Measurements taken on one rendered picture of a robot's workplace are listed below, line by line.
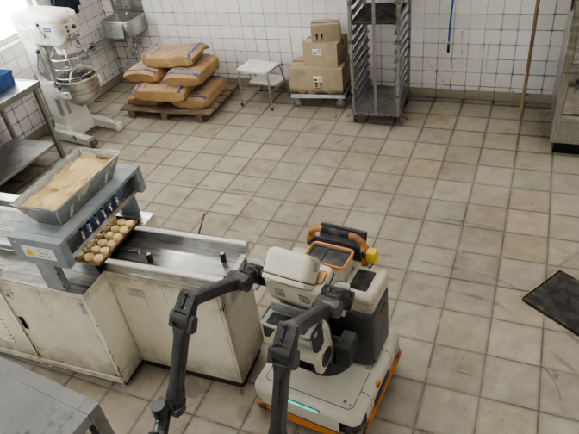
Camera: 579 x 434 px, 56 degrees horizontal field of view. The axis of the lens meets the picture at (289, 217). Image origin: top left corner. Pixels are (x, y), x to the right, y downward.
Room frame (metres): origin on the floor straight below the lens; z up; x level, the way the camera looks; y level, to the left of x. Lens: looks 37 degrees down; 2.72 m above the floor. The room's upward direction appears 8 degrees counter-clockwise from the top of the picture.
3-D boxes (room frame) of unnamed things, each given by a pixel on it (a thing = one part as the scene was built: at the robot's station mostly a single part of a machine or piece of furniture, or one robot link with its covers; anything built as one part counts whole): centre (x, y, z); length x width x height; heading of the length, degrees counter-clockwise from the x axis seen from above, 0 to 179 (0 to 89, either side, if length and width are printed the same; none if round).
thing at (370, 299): (2.04, -0.15, 0.59); 0.55 x 0.34 x 0.83; 57
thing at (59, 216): (2.51, 1.11, 1.25); 0.56 x 0.29 x 0.14; 155
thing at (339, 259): (2.06, -0.16, 0.87); 0.23 x 0.15 x 0.11; 57
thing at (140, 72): (6.36, 1.32, 0.47); 0.72 x 0.42 x 0.17; 153
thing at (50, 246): (2.51, 1.11, 1.01); 0.72 x 0.33 x 0.34; 155
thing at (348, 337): (1.79, -0.07, 0.52); 0.28 x 0.27 x 0.25; 57
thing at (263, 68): (6.01, 0.07, 0.23); 0.45 x 0.45 x 0.46; 55
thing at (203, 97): (6.11, 0.82, 0.19); 0.72 x 0.42 x 0.15; 157
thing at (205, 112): (6.22, 1.09, 0.06); 1.20 x 0.80 x 0.11; 65
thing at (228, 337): (2.30, 0.65, 0.45); 0.70 x 0.34 x 0.90; 65
